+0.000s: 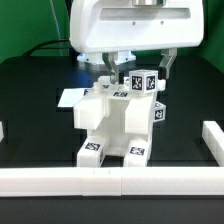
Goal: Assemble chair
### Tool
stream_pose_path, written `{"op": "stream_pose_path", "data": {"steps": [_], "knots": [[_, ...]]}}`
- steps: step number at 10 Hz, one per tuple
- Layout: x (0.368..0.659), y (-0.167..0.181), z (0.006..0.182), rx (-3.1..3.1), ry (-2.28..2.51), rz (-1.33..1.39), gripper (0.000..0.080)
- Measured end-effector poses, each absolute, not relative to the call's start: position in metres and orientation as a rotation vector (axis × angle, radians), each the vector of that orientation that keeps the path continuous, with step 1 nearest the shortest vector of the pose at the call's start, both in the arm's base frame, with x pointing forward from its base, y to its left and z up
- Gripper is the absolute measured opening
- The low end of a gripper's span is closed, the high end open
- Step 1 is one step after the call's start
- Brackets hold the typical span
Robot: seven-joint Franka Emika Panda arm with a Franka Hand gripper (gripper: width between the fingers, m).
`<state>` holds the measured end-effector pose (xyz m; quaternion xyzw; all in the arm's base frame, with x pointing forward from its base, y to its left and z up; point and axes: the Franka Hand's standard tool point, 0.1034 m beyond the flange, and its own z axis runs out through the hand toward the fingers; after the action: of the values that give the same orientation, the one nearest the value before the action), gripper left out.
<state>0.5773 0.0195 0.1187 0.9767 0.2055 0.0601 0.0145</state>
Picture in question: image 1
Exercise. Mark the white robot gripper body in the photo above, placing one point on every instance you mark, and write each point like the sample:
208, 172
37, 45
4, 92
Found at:
103, 26

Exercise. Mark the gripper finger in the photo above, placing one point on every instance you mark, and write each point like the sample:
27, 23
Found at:
116, 75
168, 58

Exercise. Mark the small white tagged cube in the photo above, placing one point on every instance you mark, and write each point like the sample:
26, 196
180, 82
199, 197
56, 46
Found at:
143, 81
159, 111

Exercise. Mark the white chair seat part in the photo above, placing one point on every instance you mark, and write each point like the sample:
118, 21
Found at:
130, 117

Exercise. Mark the white chair back frame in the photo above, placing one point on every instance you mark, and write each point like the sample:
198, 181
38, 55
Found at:
90, 111

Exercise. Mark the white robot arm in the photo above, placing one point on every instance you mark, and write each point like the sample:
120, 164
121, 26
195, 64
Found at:
109, 27

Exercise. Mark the white marker base plate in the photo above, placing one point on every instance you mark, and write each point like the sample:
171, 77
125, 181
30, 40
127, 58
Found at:
71, 97

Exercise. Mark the white right obstacle wall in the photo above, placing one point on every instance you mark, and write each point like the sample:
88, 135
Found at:
213, 136

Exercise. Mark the white obstacle wall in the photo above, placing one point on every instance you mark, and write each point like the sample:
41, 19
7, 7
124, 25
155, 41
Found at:
213, 136
117, 181
1, 131

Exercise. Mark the white front obstacle wall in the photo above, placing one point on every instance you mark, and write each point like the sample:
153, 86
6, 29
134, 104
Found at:
117, 181

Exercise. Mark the white left obstacle wall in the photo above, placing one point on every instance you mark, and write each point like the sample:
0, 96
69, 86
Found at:
1, 131

